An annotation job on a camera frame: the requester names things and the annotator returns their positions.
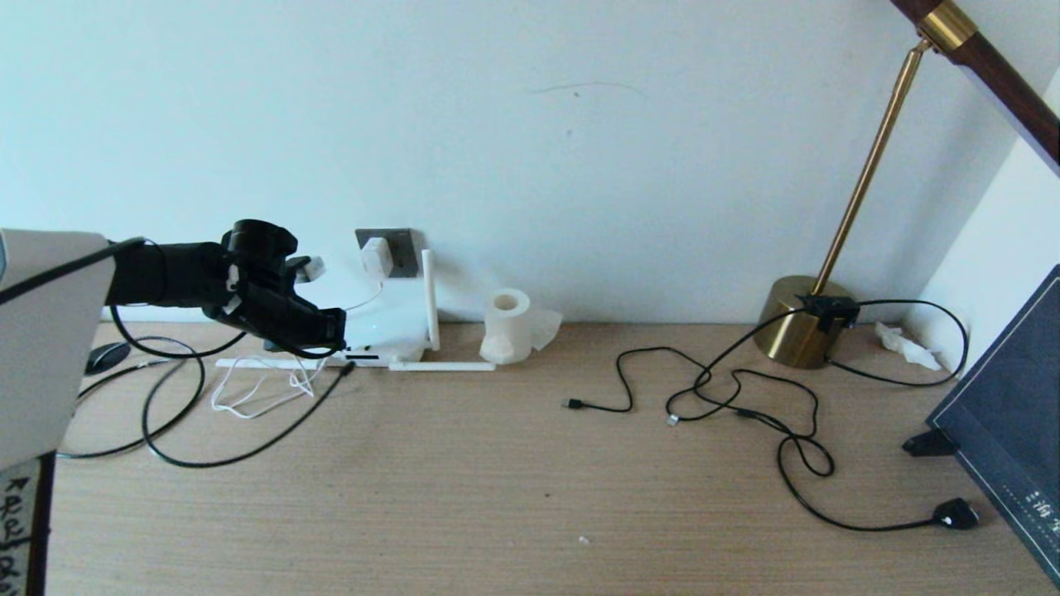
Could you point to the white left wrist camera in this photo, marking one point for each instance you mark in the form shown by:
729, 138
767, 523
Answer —
312, 267

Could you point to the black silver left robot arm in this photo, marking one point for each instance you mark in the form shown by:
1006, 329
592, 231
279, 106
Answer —
50, 323

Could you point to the brass desk lamp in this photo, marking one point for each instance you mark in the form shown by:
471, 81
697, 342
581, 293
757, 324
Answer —
791, 331

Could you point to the crumpled white tissue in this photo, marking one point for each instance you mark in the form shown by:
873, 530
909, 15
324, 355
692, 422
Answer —
911, 348

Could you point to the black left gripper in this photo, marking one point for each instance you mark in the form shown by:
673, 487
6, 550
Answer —
269, 294

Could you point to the white toilet paper roll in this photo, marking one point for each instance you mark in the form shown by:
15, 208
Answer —
507, 327

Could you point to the grey wall socket plate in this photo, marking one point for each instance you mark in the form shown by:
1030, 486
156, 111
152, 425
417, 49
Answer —
404, 248

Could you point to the white router with antennas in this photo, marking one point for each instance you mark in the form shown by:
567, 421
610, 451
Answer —
402, 323

